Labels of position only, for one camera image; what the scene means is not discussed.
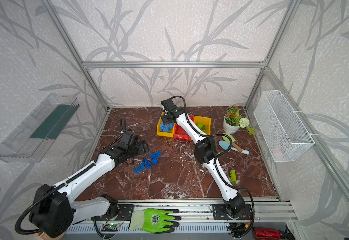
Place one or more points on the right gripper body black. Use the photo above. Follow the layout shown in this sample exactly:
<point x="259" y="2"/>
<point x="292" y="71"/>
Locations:
<point x="167" y="119"/>

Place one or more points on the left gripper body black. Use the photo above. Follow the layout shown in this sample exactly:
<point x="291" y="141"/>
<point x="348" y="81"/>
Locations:
<point x="141" y="147"/>

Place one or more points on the light blue lego front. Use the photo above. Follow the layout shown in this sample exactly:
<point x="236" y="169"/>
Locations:
<point x="166" y="128"/>

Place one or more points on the dark blue lego brick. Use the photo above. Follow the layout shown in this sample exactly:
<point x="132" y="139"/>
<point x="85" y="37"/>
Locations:
<point x="146" y="163"/>

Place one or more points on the green lego brick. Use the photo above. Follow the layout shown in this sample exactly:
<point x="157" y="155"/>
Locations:
<point x="201" y="126"/>
<point x="233" y="177"/>

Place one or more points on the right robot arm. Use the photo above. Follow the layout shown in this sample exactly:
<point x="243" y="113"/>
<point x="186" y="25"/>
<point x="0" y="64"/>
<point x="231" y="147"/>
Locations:
<point x="205" y="153"/>

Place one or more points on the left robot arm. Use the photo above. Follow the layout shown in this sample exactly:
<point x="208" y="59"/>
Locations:
<point x="55" y="208"/>

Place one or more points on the red bin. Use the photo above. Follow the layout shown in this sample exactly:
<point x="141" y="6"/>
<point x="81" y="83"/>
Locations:
<point x="180" y="133"/>

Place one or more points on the left yellow bin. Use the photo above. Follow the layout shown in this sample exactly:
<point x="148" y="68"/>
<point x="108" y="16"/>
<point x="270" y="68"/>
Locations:
<point x="162" y="134"/>

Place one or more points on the yellow bin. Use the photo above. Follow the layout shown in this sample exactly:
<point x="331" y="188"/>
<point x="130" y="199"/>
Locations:
<point x="162" y="134"/>
<point x="206" y="121"/>

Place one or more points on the small dark blue lego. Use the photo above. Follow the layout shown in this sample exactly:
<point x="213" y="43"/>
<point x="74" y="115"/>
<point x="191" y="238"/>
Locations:
<point x="158" y="154"/>
<point x="152" y="155"/>
<point x="154" y="161"/>

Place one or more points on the right yellow bin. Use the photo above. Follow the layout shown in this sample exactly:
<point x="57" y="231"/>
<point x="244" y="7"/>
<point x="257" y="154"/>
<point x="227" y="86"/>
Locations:
<point x="206" y="121"/>

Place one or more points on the green spatula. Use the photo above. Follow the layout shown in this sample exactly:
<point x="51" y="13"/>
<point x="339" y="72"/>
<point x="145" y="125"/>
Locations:
<point x="227" y="138"/>

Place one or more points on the potted flower plant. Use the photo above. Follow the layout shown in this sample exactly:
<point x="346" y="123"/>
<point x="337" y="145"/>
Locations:
<point x="233" y="121"/>

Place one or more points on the light blue spatula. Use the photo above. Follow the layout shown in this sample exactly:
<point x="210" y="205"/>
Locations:
<point x="225" y="146"/>

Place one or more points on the green black work glove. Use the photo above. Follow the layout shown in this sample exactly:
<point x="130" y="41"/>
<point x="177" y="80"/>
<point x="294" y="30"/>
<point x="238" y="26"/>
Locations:
<point x="155" y="221"/>

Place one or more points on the clear acrylic shelf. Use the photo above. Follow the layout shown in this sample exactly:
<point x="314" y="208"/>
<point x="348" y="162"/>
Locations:
<point x="31" y="140"/>

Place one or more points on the terracotta vase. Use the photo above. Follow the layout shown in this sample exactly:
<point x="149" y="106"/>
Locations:
<point x="44" y="236"/>

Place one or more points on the red metallic bottle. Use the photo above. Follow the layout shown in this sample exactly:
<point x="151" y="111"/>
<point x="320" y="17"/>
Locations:
<point x="266" y="234"/>

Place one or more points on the white wire basket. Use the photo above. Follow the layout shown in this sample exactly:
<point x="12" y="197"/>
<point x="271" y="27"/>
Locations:
<point x="284" y="132"/>

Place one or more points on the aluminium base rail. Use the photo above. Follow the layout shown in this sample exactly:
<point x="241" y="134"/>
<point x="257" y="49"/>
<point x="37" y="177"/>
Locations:
<point x="190" y="211"/>

